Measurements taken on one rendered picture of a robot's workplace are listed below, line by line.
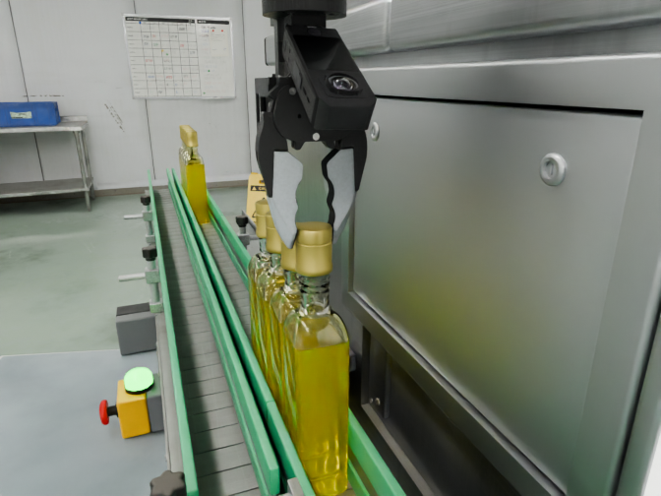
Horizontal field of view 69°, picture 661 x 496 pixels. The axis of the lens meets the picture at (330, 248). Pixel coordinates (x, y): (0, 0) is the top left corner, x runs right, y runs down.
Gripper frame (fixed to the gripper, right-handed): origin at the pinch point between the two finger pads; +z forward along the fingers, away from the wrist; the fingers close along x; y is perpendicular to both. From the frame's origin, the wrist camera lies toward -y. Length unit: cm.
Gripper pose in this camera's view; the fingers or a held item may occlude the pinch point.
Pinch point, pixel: (313, 234)
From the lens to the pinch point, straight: 45.1
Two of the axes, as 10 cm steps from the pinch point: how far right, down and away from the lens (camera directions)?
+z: 0.0, 9.5, 3.2
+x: -9.4, 1.0, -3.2
